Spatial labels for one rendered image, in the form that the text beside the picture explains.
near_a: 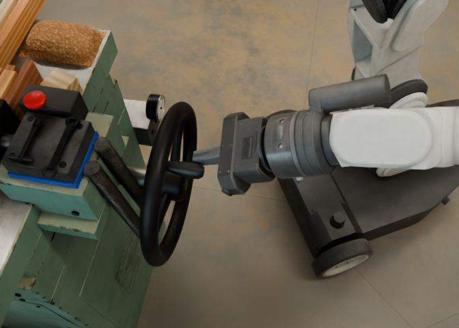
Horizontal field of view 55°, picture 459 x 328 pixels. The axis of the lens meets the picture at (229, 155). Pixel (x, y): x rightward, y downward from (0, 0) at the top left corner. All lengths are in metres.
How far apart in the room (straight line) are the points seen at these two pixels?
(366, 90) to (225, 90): 1.42
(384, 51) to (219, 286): 0.96
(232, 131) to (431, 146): 0.26
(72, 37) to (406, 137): 0.60
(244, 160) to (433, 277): 1.20
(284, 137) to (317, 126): 0.04
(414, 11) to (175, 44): 1.43
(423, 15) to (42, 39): 0.68
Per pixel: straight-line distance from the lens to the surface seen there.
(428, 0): 0.88
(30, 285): 0.80
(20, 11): 0.94
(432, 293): 1.69
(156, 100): 1.05
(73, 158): 0.62
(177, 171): 0.67
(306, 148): 0.55
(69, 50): 0.86
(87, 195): 0.65
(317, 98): 0.57
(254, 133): 0.61
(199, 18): 2.25
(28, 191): 0.69
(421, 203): 1.60
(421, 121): 0.51
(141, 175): 0.79
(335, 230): 1.43
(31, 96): 0.67
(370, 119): 0.51
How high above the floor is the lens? 1.51
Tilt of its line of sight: 60 degrees down
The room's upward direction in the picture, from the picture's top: straight up
